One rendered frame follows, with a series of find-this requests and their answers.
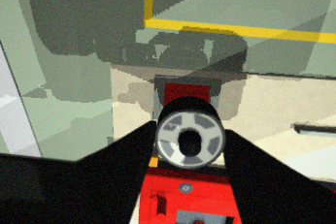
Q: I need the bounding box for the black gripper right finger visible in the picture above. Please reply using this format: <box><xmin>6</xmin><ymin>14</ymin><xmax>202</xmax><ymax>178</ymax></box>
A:
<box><xmin>222</xmin><ymin>129</ymin><xmax>336</xmax><ymax>224</ymax></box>

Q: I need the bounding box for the yellow rectangular outline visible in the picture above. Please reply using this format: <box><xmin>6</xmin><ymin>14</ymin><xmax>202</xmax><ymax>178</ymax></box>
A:
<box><xmin>144</xmin><ymin>0</ymin><xmax>336</xmax><ymax>44</ymax></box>

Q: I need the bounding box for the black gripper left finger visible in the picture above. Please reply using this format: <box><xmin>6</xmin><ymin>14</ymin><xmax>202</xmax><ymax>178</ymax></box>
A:
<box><xmin>0</xmin><ymin>120</ymin><xmax>156</xmax><ymax>224</ymax></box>

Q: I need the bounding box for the black wheel with grey hub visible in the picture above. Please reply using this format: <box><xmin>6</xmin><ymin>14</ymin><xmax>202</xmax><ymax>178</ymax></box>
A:
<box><xmin>154</xmin><ymin>96</ymin><xmax>226</xmax><ymax>169</ymax></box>

